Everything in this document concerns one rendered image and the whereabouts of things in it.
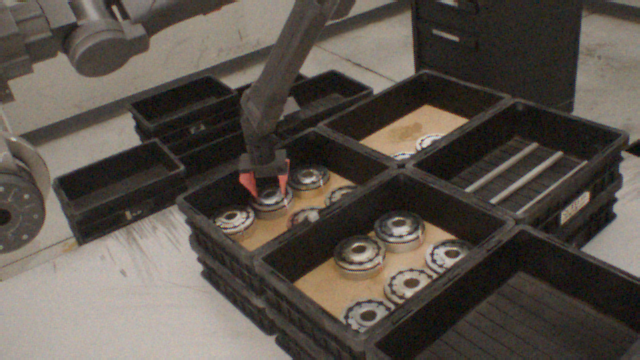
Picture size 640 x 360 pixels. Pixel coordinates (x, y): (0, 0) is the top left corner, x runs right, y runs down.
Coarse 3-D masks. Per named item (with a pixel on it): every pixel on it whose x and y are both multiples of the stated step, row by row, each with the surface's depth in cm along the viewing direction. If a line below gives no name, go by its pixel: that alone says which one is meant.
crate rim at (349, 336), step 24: (360, 192) 129; (456, 192) 125; (504, 216) 116; (288, 240) 119; (264, 264) 114; (456, 264) 107; (288, 288) 108; (432, 288) 104; (312, 312) 104; (360, 336) 97
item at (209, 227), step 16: (352, 144) 146; (384, 160) 138; (224, 176) 142; (192, 192) 138; (352, 192) 130; (192, 208) 133; (208, 224) 127; (304, 224) 123; (224, 240) 122; (272, 240) 120; (240, 256) 119
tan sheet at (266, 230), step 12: (336, 180) 152; (348, 180) 152; (300, 204) 146; (312, 204) 145; (324, 204) 145; (288, 216) 143; (264, 228) 140; (276, 228) 140; (252, 240) 137; (264, 240) 137
